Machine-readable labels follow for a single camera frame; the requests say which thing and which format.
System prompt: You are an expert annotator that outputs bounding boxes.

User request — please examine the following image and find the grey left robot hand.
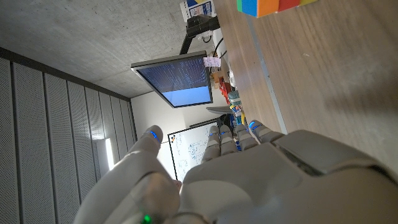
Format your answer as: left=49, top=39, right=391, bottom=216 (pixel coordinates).
left=73, top=119, right=398, bottom=224

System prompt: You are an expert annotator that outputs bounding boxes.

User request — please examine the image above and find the black backpack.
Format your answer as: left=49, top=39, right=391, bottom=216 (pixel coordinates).
left=216, top=113, right=237, bottom=128

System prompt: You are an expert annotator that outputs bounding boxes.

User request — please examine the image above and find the whiteboard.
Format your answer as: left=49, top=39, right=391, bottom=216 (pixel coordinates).
left=167, top=117, right=220, bottom=183

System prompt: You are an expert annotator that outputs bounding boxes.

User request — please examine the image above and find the teal box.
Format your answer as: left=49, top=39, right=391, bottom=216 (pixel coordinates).
left=228, top=90, right=243, bottom=106

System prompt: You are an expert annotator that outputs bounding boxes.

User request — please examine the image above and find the pink sticky note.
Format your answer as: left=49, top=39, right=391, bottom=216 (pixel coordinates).
left=203, top=56, right=222, bottom=68

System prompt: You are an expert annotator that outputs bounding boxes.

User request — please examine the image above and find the computer monitor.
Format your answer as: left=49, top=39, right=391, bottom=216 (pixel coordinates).
left=130, top=50, right=215, bottom=109

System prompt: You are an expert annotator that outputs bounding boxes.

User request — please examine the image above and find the long ceiling light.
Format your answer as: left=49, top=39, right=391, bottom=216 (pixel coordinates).
left=104, top=137, right=115, bottom=171

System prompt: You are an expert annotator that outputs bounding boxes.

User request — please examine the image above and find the multicolour puzzle cube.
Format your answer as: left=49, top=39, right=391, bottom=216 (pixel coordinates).
left=236, top=0, right=320, bottom=18

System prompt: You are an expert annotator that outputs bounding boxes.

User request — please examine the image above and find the white wipes canister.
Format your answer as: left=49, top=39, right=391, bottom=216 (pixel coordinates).
left=179, top=0, right=217, bottom=23

